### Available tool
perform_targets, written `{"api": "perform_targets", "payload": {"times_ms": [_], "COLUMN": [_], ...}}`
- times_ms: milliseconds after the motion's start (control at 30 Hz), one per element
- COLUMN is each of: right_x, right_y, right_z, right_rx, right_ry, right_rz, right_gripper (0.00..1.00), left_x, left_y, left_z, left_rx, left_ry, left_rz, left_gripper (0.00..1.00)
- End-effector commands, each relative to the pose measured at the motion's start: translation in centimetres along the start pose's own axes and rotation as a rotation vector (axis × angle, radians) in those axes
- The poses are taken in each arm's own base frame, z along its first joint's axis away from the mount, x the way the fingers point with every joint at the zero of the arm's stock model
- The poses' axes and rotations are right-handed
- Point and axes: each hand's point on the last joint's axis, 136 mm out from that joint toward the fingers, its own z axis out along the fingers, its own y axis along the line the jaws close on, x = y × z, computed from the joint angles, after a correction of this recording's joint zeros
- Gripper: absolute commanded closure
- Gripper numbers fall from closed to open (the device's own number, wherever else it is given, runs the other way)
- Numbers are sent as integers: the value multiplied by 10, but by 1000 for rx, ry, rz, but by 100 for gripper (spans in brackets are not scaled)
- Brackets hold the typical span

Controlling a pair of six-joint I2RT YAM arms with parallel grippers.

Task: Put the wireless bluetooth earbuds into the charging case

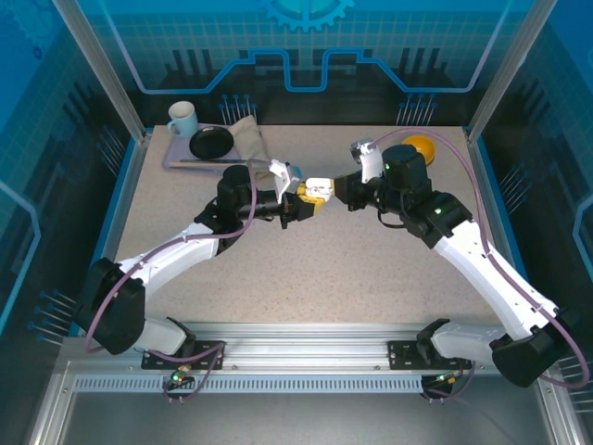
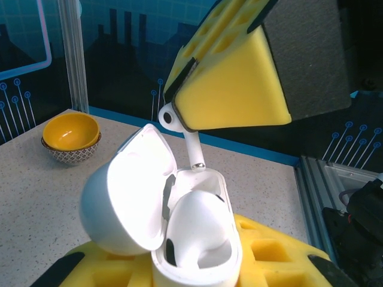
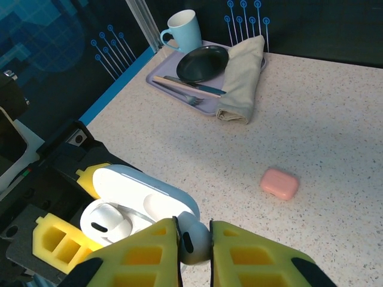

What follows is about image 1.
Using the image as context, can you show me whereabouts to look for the beige folded cloth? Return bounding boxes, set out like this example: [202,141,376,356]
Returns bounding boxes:
[230,114,273,176]

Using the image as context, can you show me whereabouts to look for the aluminium table side rail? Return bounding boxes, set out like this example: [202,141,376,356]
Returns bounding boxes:
[99,129,154,268]
[462,124,532,279]

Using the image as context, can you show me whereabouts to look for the aluminium frame post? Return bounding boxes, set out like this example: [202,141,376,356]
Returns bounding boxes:
[52,0,153,144]
[465,0,560,144]

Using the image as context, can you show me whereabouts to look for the wooden chopstick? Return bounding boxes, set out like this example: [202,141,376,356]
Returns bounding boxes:
[169,159,249,170]

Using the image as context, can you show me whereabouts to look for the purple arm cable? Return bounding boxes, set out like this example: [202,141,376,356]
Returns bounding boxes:
[83,159,274,405]
[369,128,592,404]

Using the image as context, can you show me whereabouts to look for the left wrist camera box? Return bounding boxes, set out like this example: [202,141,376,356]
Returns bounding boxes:
[269,159,308,204]

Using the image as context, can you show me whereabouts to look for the cable connector with LED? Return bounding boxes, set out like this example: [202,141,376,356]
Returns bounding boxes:
[167,364,195,389]
[423,369,465,389]

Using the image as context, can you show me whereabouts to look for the thin black wrist wire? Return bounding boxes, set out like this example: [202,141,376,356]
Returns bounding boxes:
[375,209,409,231]

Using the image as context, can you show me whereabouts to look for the orange bowl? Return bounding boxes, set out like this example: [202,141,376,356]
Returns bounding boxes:
[400,133,437,166]

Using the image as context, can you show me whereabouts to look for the light blue mug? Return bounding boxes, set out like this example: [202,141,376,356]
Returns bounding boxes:
[166,100,200,139]

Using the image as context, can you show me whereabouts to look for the black plate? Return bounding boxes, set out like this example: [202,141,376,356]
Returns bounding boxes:
[188,124,234,161]

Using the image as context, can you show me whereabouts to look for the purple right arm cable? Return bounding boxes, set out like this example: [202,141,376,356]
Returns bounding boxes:
[369,128,592,404]

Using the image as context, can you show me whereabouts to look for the aluminium front rail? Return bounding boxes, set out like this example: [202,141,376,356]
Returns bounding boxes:
[62,322,555,375]

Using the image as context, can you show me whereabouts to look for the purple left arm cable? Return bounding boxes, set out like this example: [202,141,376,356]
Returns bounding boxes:
[83,159,274,405]

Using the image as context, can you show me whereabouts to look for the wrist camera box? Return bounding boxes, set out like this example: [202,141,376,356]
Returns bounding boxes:
[269,159,308,204]
[348,136,385,184]

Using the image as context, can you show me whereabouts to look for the steel base panel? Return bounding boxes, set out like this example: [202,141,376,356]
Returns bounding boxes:
[27,361,587,445]

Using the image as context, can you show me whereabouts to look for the slotted grey cable duct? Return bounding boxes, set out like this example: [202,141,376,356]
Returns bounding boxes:
[72,375,425,394]

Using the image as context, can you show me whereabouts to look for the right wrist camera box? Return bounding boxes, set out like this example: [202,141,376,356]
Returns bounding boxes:
[348,136,385,184]

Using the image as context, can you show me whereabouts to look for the lavender tray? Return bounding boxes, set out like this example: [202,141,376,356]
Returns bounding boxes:
[161,122,249,180]

